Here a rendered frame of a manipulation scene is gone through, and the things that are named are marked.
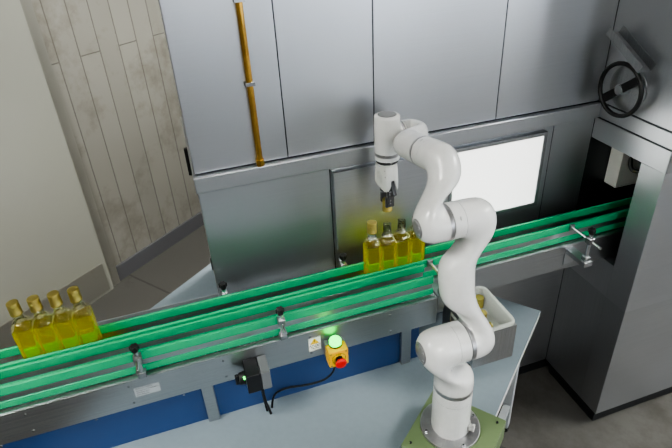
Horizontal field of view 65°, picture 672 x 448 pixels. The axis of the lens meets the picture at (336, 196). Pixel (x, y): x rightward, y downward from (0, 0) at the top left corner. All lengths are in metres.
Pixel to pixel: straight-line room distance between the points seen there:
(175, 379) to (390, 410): 0.75
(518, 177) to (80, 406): 1.79
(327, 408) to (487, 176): 1.08
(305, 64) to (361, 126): 0.31
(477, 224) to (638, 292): 1.27
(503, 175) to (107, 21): 2.60
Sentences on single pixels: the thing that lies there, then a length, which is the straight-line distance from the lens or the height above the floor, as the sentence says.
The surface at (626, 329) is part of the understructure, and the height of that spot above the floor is 0.64.
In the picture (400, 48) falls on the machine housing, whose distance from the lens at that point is 1.86.
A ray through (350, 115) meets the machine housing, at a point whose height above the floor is 1.68.
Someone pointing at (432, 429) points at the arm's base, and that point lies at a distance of 1.88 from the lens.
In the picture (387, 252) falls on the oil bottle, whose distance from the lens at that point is 1.95.
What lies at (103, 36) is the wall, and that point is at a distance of 3.74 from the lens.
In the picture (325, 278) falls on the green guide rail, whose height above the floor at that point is 1.11.
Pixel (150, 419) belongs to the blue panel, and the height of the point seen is 0.83.
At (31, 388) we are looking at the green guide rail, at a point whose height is 1.10.
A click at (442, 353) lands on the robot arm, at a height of 1.23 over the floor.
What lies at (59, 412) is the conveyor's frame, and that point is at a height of 1.00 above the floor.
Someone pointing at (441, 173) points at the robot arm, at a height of 1.72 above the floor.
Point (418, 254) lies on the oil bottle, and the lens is 2.03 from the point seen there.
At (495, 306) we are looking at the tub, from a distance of 2.10.
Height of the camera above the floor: 2.35
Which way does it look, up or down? 30 degrees down
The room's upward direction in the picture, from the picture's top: 3 degrees counter-clockwise
